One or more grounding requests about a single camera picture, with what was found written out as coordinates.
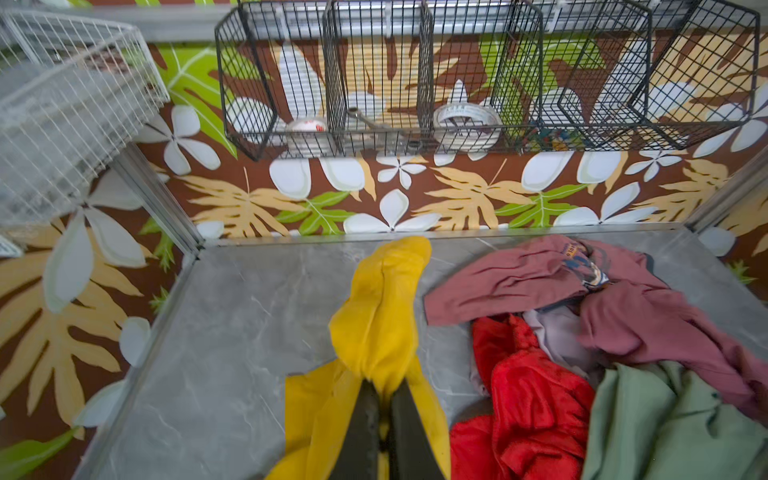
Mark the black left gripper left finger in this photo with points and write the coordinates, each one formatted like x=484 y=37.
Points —
x=359 y=455

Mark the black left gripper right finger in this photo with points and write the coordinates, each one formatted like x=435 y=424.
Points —
x=410 y=454

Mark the yellow cloth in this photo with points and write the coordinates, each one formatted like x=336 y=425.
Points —
x=375 y=337

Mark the red cloth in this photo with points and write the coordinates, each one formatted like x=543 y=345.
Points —
x=538 y=426

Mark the pale lilac cloth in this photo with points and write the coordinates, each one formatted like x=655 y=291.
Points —
x=557 y=331

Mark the olive green cloth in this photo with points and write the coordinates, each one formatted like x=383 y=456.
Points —
x=662 y=421

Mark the maroon pink shirt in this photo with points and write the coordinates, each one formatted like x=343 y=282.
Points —
x=625 y=310

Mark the white tape roll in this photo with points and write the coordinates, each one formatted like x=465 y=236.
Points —
x=466 y=127

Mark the white ball in basket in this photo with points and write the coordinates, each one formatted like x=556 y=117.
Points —
x=308 y=125

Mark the black wire basket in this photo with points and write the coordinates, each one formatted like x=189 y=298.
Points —
x=574 y=76

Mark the white wire basket left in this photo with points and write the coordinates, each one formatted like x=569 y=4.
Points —
x=74 y=92

